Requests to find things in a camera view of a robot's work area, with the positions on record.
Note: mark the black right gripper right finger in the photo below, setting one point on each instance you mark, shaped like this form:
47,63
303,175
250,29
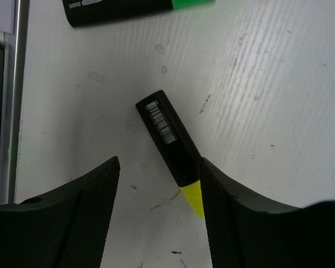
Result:
247,229

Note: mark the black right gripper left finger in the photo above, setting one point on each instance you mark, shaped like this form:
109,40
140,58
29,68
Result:
65,227

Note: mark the yellow highlighter marker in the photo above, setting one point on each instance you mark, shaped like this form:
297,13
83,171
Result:
175,146

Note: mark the green highlighter marker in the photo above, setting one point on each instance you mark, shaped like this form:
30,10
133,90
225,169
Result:
87,13

